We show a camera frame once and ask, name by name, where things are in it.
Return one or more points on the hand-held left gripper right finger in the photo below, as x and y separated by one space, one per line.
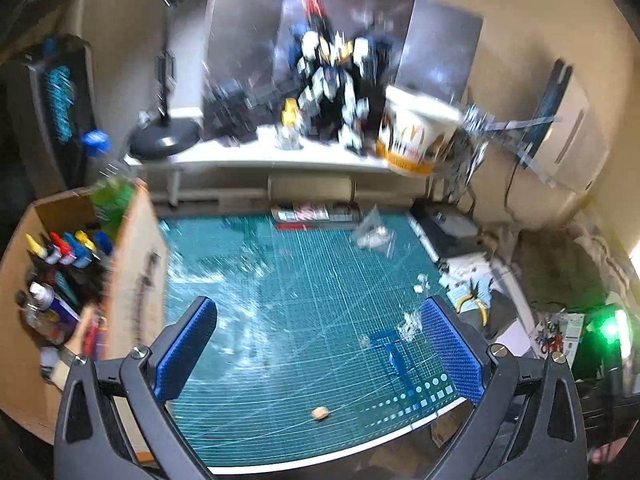
450 355

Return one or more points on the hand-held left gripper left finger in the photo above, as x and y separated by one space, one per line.
186 350

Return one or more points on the blue plastic runner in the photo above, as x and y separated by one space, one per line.
395 355

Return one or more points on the printed instruction sheet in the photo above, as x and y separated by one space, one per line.
560 332

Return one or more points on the white blue paper sheet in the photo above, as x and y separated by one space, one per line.
465 267

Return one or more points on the cardboard box brown print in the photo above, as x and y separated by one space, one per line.
135 270

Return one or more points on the olive green cloth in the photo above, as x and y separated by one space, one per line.
560 265

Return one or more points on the green cutting mat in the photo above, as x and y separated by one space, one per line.
300 310

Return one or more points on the black grey box device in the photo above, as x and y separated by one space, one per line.
445 225

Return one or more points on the small white jar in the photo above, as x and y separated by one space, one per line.
48 360

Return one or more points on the small beige nub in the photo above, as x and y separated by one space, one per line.
320 413

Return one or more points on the clear plastic bag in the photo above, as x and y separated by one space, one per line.
372 235

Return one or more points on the blue spray can white cap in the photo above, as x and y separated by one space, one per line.
50 302

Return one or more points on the row of small paint bottles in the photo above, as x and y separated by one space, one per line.
70 249

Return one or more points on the green bottle blue cap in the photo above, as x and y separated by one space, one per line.
112 205

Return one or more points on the clear glass bottle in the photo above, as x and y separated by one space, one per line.
27 312

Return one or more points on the printed booklets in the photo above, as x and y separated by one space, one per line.
310 212

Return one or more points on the beige flat box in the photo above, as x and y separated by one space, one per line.
310 188

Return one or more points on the white desk shelf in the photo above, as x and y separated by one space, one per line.
250 153

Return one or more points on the black stand round base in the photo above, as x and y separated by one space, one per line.
162 137

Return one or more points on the white yellow paper bucket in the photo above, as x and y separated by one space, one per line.
415 132

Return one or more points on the white appliance blue top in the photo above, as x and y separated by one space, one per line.
567 130

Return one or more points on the small clear glass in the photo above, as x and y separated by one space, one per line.
288 138

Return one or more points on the dark robot model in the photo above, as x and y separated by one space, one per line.
230 107

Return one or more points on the small yellow figure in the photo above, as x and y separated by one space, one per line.
289 111

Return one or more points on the black box blue print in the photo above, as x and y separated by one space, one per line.
55 100

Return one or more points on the white blue robot model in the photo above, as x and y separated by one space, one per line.
327 85

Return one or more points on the space scene wall poster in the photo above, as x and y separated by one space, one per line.
240 35

